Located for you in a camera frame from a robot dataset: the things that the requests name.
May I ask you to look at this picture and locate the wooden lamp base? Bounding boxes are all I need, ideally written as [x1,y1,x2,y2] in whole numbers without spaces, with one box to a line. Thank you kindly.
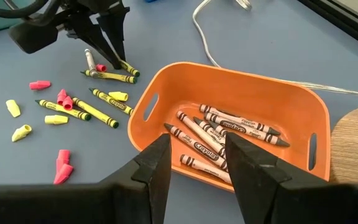
[329,104,358,185]

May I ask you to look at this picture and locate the green-tipped yellow crayon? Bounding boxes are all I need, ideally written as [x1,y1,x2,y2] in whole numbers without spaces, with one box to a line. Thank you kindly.
[80,70,138,85]
[119,59,141,78]
[71,96,120,129]
[88,87,135,116]
[34,99,92,122]

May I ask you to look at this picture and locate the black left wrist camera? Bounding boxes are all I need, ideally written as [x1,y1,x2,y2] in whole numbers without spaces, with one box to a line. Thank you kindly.
[9,17,60,54]

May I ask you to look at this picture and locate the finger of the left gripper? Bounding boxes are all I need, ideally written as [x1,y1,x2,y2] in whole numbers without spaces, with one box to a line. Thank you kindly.
[96,9,127,62]
[68,17,122,70]

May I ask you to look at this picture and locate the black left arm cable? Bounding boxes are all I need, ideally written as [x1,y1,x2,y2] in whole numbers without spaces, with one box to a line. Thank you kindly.
[0,0,51,19]

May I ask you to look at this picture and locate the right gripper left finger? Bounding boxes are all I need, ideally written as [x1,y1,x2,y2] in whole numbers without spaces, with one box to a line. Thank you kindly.
[98,133,172,224]

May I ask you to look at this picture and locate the yellow eraser cap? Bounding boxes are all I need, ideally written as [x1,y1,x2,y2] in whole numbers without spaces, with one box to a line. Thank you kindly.
[108,90,129,102]
[44,114,70,126]
[11,124,33,143]
[5,99,22,118]

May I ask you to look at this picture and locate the grey crayon white wrapper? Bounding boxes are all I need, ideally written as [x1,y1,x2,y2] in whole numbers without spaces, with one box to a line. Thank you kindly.
[176,110,227,158]
[163,123,229,172]
[203,112,291,148]
[209,120,229,138]
[180,154,233,185]
[84,48,99,79]
[198,104,282,136]
[193,116,227,146]

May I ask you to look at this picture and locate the orange plastic bin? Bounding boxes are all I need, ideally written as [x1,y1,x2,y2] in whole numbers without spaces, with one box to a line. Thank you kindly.
[127,61,331,193]

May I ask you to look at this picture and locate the white lamp cable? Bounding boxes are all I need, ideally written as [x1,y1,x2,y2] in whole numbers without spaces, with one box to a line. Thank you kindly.
[192,0,358,105]

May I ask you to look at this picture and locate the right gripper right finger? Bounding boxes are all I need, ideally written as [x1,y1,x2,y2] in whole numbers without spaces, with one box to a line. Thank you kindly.
[224,132,354,224]

